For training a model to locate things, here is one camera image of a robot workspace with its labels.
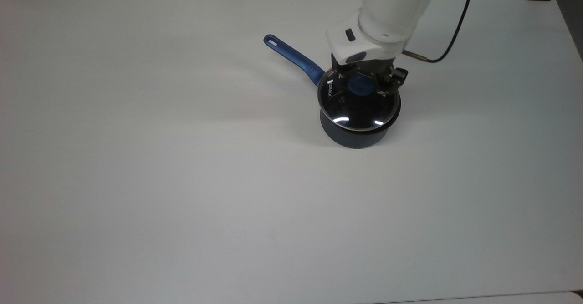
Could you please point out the glass lid with blue knob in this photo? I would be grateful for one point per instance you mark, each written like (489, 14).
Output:
(360, 113)

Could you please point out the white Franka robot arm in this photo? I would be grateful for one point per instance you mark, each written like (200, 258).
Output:
(391, 3)

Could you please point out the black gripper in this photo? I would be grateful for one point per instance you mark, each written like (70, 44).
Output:
(371, 67)

